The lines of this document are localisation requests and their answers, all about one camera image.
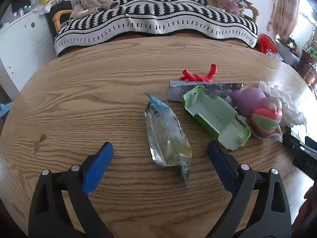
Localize white tissue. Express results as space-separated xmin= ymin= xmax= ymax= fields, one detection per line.
xmin=259 ymin=81 xmax=307 ymax=127

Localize row of small bottles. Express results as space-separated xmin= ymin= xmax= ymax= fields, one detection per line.
xmin=12 ymin=4 xmax=32 ymax=16

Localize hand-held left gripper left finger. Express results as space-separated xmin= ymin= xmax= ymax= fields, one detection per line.
xmin=28 ymin=142 xmax=114 ymax=238

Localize silver blister pack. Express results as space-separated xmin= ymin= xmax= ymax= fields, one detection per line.
xmin=168 ymin=80 xmax=243 ymax=102

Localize green plastic toy car shell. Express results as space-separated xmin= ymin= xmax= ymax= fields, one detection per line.
xmin=182 ymin=85 xmax=251 ymax=152

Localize white cabinet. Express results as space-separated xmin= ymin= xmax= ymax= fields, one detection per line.
xmin=0 ymin=10 xmax=58 ymax=92

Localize red burst balloon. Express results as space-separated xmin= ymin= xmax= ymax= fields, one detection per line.
xmin=180 ymin=64 xmax=218 ymax=83

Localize purple toy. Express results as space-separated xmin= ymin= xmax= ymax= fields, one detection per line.
xmin=230 ymin=87 xmax=266 ymax=117

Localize wooden frame sofa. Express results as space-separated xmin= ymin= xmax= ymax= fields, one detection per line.
xmin=52 ymin=0 xmax=259 ymax=56

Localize person's right hand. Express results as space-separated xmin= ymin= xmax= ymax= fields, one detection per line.
xmin=304 ymin=185 xmax=317 ymax=206

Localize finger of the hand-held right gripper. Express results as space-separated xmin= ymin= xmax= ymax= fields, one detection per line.
xmin=282 ymin=132 xmax=317 ymax=155
xmin=290 ymin=125 xmax=317 ymax=144

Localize red plastic bag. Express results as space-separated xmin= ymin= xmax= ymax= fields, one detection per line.
xmin=258 ymin=34 xmax=277 ymax=54

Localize black side cabinet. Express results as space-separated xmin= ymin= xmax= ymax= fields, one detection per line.
xmin=45 ymin=0 xmax=72 ymax=39

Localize potted plant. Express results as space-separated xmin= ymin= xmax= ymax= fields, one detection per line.
xmin=302 ymin=30 xmax=317 ymax=85

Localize pink cartoon cushion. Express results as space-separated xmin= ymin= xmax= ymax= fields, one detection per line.
xmin=209 ymin=0 xmax=254 ymax=13

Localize beige plush toy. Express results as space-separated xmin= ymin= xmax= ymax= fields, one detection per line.
xmin=69 ymin=0 xmax=119 ymax=20

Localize clear snack packet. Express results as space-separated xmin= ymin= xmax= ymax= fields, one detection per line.
xmin=144 ymin=93 xmax=193 ymax=188

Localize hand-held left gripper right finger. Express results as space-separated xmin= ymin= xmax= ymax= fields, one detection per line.
xmin=206 ymin=140 xmax=292 ymax=238

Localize brown patterned curtain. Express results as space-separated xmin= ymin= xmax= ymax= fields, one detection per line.
xmin=271 ymin=0 xmax=301 ymax=37

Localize printed white papers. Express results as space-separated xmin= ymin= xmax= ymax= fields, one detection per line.
xmin=266 ymin=50 xmax=283 ymax=60

